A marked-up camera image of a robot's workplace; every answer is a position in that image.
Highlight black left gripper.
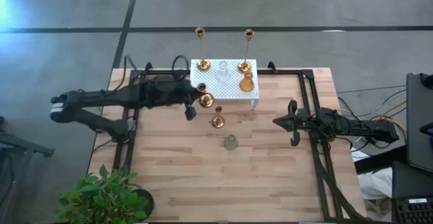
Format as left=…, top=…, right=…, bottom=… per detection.
left=175, top=78, right=203, bottom=122

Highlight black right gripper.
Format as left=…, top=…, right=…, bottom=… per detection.
left=272, top=99, right=319, bottom=148

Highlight medium gold candlestick holder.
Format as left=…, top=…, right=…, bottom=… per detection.
left=211, top=106, right=226, bottom=129
left=196, top=83, right=215, bottom=109

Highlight tall gold candlestick holder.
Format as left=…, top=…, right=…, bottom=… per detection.
left=195, top=26, right=212, bottom=72
left=237, top=28, right=255, bottom=74

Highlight clear ribbed glass candle holder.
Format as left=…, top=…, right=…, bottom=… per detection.
left=215, top=60, right=231, bottom=83

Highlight amber ribbed glass candle holder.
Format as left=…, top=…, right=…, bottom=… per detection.
left=238, top=70, right=256, bottom=93

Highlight green ribbed glass candle holder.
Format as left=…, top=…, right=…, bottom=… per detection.
left=223, top=134, right=240, bottom=151

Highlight white perforated metal shelf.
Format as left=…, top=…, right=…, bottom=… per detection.
left=188, top=59, right=260, bottom=112

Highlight white paper sheet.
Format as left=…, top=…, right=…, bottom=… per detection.
left=350, top=148, right=371, bottom=162

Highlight black stand beam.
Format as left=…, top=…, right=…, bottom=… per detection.
left=353, top=145, right=409, bottom=176

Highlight white cloth bag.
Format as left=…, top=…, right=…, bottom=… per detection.
left=357, top=167, right=394, bottom=201

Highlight black plant pot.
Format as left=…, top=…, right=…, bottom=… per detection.
left=133, top=188, right=156, bottom=220

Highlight green leafy plant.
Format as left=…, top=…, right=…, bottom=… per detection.
left=53, top=164, right=152, bottom=224

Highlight black keyboard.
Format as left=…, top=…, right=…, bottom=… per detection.
left=391, top=196, right=433, bottom=224

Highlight black table legs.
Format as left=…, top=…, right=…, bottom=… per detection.
left=0, top=115, right=55, bottom=224

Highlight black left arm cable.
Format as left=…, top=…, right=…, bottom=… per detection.
left=122, top=53, right=191, bottom=81

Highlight black aluminium table frame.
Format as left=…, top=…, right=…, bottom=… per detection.
left=112, top=66, right=342, bottom=223

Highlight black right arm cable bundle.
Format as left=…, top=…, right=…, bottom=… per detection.
left=309, top=139, right=371, bottom=223

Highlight black floor cables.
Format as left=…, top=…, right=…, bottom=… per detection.
left=336, top=84, right=407, bottom=117

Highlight yellow floor cables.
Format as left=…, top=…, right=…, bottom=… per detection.
left=368, top=100, right=407, bottom=133

